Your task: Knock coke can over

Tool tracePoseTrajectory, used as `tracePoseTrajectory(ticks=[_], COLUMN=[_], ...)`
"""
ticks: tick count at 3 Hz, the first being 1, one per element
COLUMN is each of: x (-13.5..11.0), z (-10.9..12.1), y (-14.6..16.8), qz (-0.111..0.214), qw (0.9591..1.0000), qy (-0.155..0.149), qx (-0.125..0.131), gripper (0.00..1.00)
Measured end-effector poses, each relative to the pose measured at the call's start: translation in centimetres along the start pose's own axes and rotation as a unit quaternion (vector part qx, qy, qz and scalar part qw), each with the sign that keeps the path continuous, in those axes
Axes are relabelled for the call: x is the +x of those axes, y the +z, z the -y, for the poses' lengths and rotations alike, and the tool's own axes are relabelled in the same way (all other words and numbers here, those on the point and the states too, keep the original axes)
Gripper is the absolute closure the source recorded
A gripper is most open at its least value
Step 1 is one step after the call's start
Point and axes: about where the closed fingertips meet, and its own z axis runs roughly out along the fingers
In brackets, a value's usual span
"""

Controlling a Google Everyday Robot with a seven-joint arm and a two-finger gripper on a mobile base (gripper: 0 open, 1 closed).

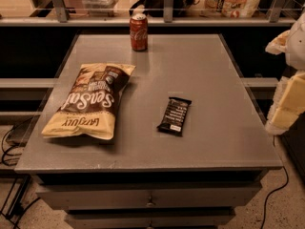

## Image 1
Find black cables on floor left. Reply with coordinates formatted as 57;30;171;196
0;116;42;229

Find dark bag behind glass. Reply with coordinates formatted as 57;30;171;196
129;0;197;17

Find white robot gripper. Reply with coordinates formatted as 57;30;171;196
265;13;305;135

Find grey upper drawer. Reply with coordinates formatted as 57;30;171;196
37;182;261;210

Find black snack bar wrapper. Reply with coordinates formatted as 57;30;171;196
157;97;192;136

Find black cable on floor right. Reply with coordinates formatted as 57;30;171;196
259;135;290;229

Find metal railing frame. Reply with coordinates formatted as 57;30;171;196
0;0;304;27

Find grey drawer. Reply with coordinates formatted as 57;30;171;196
37;182;261;210
65;209;235;229

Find red coke can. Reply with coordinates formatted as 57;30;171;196
130;13;148;52

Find grey lower drawer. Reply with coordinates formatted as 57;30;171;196
65;209;235;229

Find yellow brown chip bag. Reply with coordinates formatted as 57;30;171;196
42;63;135;140

